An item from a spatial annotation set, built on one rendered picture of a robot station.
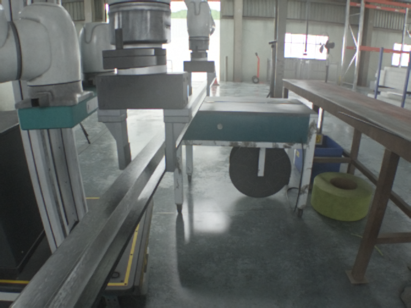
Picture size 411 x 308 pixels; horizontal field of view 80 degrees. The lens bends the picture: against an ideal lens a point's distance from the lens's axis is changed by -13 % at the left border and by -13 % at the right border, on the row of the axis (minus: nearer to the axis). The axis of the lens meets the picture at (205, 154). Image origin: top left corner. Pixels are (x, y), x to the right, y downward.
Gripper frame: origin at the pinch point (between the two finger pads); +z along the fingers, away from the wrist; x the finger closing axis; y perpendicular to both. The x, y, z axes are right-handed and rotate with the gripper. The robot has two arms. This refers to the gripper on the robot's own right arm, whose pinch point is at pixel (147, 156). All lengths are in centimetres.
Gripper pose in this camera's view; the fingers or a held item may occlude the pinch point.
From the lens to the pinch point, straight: 45.5
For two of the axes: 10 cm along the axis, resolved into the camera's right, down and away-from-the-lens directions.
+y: 0.8, -3.4, 9.4
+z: 0.0, 9.4, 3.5
